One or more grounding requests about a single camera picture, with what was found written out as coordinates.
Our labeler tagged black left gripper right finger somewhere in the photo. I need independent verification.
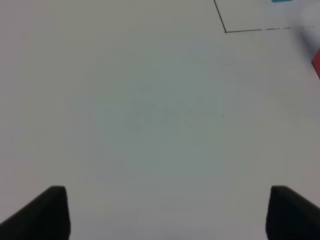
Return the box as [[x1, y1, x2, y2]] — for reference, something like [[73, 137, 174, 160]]
[[265, 185, 320, 240]]

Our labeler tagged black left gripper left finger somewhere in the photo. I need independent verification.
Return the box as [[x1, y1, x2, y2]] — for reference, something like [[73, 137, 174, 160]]
[[0, 186, 71, 240]]

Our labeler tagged red block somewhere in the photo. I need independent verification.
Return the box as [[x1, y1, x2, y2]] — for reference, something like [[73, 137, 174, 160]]
[[311, 49, 320, 79]]

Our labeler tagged blue template block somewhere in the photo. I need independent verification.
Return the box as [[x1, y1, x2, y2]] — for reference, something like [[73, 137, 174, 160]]
[[271, 0, 293, 3]]

